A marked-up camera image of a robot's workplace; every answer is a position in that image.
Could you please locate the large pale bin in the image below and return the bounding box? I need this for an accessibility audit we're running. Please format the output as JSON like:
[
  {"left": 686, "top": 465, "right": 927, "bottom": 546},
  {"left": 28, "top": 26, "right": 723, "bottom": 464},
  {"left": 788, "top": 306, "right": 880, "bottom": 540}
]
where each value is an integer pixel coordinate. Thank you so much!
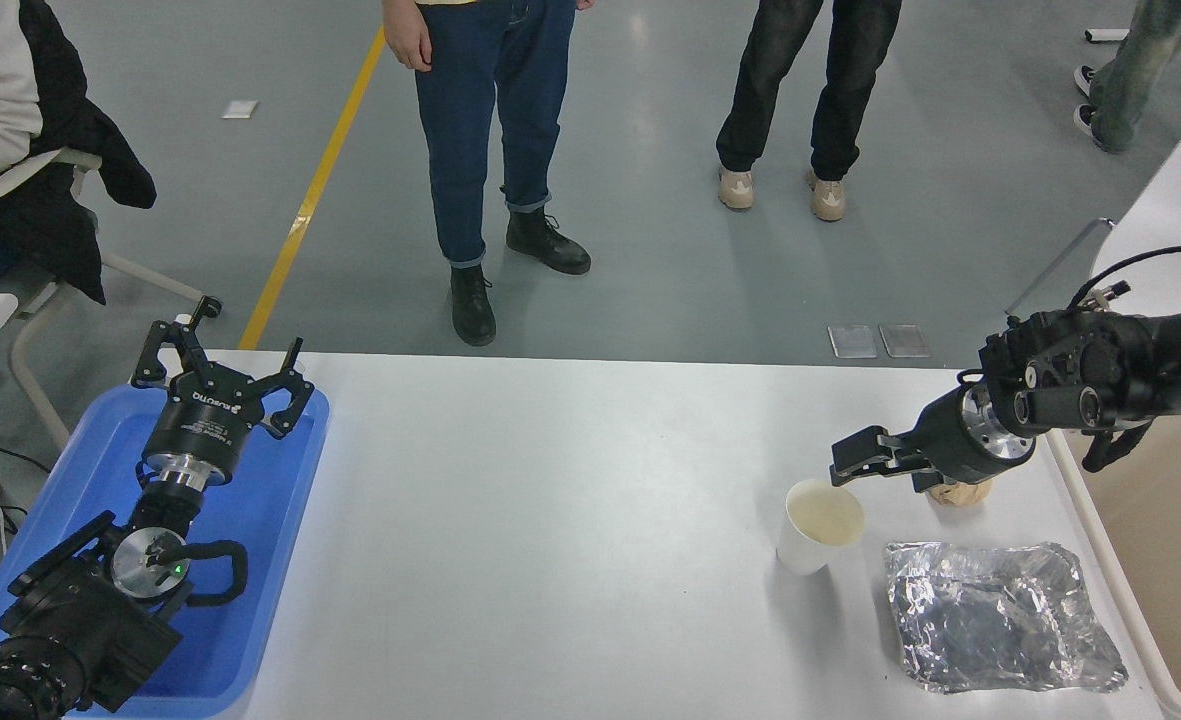
[{"left": 1045, "top": 415, "right": 1181, "bottom": 720}]

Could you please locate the white round table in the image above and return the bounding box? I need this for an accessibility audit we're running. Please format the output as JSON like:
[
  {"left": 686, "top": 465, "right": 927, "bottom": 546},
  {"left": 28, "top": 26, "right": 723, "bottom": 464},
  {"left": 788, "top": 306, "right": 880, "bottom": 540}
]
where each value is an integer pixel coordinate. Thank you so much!
[{"left": 1005, "top": 75, "right": 1181, "bottom": 321}]

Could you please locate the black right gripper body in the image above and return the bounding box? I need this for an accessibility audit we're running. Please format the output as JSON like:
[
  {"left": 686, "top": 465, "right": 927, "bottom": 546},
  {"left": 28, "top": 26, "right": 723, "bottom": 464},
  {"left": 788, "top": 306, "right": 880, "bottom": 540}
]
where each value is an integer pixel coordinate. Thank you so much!
[{"left": 908, "top": 388, "right": 1006, "bottom": 487}]

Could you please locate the standing person's right hand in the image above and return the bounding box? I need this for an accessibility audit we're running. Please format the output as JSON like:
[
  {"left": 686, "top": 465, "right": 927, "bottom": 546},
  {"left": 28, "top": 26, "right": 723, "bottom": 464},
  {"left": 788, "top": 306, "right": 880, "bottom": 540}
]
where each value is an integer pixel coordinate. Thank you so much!
[{"left": 383, "top": 0, "right": 435, "bottom": 73}]

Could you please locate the blue plastic tray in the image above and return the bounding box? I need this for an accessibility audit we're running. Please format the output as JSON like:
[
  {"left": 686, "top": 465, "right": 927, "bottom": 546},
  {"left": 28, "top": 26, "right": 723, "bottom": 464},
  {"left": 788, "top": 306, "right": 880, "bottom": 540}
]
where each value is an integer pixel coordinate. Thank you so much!
[{"left": 0, "top": 385, "right": 331, "bottom": 718}]

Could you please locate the white paper cup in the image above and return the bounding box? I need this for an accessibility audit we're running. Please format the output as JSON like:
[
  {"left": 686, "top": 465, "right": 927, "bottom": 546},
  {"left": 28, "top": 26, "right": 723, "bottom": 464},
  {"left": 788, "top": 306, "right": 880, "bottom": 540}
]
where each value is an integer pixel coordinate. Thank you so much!
[{"left": 776, "top": 478, "right": 866, "bottom": 576}]

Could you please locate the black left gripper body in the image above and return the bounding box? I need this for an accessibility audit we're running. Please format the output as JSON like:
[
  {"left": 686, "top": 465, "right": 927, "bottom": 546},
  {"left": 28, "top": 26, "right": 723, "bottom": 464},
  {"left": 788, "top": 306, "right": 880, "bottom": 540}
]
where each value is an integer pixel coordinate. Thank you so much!
[{"left": 140, "top": 370, "right": 271, "bottom": 483}]

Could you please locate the crumpled silver foil tray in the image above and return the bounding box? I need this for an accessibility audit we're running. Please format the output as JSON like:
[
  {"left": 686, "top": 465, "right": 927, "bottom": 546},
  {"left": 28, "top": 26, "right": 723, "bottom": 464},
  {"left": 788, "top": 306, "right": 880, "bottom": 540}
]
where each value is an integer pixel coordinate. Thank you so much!
[{"left": 884, "top": 541, "right": 1129, "bottom": 695}]

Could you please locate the black jacket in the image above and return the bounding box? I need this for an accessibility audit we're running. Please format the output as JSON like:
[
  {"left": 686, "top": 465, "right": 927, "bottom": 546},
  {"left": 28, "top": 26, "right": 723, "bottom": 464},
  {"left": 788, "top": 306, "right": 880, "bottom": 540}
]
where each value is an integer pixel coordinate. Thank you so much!
[{"left": 0, "top": 0, "right": 157, "bottom": 306}]

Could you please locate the crumpled tan paper ball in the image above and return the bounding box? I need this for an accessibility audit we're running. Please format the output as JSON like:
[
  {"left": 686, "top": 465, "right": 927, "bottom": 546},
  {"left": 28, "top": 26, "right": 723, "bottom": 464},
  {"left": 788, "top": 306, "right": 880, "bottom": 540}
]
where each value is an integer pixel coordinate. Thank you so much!
[{"left": 927, "top": 476, "right": 994, "bottom": 508}]

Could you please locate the standing person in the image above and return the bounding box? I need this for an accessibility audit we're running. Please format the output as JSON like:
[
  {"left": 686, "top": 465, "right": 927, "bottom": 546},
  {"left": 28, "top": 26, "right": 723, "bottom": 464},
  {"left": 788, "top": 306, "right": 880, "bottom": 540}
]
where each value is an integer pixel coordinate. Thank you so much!
[{"left": 380, "top": 0, "right": 593, "bottom": 348}]

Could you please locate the black floor cable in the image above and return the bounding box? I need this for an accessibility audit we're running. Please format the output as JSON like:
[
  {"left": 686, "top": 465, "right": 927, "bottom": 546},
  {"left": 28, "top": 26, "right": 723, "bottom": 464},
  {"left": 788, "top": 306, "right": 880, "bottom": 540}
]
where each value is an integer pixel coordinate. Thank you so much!
[{"left": 0, "top": 435, "right": 56, "bottom": 476}]

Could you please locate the white office chair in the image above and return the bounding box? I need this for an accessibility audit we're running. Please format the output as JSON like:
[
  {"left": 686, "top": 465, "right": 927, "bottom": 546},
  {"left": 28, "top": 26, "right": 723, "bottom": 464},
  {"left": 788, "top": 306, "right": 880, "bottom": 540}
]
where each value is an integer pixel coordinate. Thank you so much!
[{"left": 0, "top": 148, "right": 223, "bottom": 451}]

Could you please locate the clear floor plate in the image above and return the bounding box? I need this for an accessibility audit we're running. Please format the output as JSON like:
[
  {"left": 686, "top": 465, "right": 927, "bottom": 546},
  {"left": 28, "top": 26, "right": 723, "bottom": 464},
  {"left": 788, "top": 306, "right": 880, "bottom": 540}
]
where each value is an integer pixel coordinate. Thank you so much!
[
  {"left": 879, "top": 323, "right": 931, "bottom": 359},
  {"left": 828, "top": 324, "right": 878, "bottom": 359}
]

